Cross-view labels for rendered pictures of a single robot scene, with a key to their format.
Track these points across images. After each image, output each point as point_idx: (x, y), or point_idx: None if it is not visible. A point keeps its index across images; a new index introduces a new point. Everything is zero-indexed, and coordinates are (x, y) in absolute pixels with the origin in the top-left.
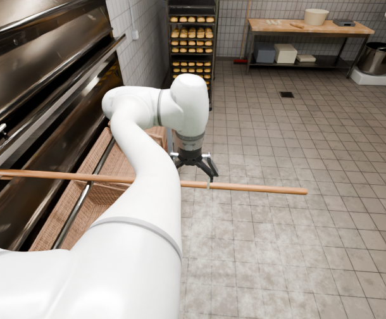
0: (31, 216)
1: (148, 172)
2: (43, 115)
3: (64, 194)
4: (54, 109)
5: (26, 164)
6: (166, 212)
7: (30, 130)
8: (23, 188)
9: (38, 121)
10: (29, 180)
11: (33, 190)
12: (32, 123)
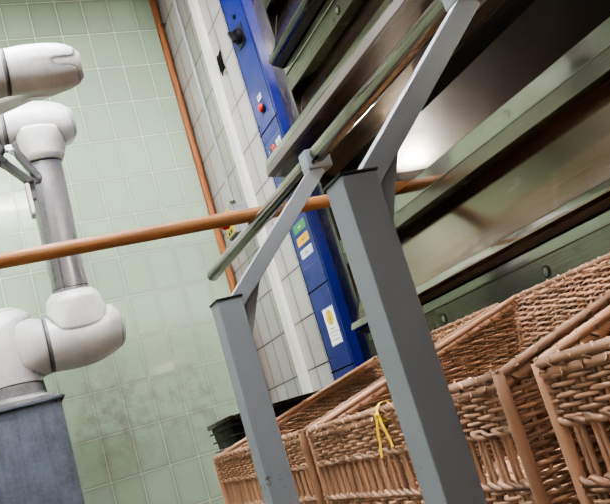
0: None
1: None
2: (336, 76)
3: (463, 322)
4: (352, 64)
5: (410, 184)
6: None
7: (318, 102)
8: (417, 236)
9: (328, 88)
10: (427, 228)
11: (422, 251)
12: (322, 91)
